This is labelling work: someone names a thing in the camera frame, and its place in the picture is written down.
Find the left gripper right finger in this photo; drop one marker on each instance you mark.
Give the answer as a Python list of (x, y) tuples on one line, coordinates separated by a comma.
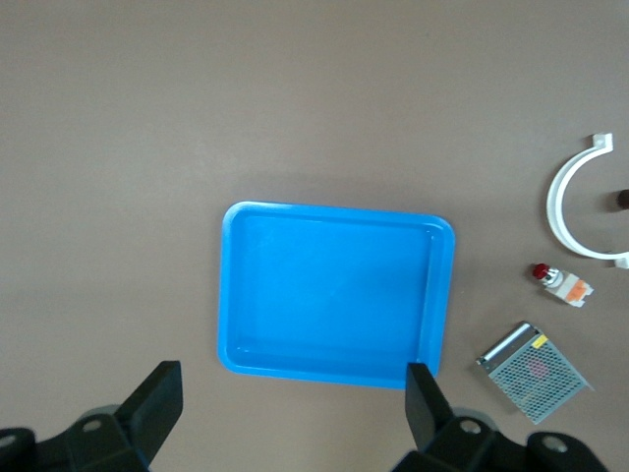
[(427, 413)]

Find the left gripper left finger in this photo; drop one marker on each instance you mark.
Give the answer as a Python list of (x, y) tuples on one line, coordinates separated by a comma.
[(147, 413)]

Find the dark cylindrical capacitor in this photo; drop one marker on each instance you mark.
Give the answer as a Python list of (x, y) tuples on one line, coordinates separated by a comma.
[(624, 198)]

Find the metal mesh power supply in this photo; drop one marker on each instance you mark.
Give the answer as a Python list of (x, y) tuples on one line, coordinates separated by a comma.
[(535, 378)]

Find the blue plastic tray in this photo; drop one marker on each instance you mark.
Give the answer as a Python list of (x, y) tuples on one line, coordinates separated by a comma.
[(324, 295)]

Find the red white push button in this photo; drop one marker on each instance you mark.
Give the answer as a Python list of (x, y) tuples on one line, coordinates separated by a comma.
[(570, 290)]

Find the brown table cover sheet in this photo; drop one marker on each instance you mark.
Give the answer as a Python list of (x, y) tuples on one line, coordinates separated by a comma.
[(147, 147)]

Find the large white curved bracket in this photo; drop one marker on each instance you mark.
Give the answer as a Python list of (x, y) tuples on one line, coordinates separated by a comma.
[(555, 211)]

